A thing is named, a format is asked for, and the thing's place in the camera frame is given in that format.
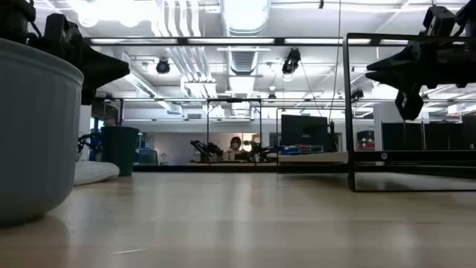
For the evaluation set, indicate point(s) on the black partition panel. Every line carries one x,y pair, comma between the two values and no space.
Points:
439,136

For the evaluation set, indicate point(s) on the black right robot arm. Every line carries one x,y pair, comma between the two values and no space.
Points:
439,20

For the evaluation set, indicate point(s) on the red and black sign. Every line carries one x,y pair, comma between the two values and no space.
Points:
366,143

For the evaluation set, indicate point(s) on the person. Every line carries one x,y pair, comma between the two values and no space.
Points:
235,143

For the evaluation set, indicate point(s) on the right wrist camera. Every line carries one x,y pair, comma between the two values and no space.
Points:
409,106

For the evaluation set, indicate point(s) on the grey folded towel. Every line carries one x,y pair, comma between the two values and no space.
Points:
94,172

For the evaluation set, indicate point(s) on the white background table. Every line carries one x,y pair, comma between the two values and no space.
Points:
316,157

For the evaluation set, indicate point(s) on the black monitor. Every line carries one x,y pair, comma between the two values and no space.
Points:
305,130

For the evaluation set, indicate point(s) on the black background rig frame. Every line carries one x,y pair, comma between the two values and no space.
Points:
234,100

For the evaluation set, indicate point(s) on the black linear ceiling light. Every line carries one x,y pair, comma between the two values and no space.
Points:
230,41

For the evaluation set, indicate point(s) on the dark green cup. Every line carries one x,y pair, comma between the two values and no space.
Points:
119,152

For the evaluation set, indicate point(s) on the wooden shelf black frame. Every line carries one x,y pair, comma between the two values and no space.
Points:
348,111

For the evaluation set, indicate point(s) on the blue and black equipment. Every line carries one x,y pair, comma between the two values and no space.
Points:
93,143

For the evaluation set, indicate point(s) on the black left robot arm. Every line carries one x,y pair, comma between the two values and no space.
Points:
16,20

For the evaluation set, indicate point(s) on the black aluminium rig frame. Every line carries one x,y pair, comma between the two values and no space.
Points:
223,168

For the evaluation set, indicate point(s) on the black hanging ceiling lamp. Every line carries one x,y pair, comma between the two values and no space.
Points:
163,67
357,95
291,61

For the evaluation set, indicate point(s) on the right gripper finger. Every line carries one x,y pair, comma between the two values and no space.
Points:
403,61
403,81

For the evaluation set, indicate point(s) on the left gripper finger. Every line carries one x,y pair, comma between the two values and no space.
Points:
104,79
100,63

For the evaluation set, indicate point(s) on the blue storage bin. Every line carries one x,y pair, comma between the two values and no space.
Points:
290,150

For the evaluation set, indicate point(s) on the silver ventilation duct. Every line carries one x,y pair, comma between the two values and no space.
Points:
245,16

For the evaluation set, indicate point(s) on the black background robot arm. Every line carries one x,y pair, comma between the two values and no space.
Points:
204,149
260,150

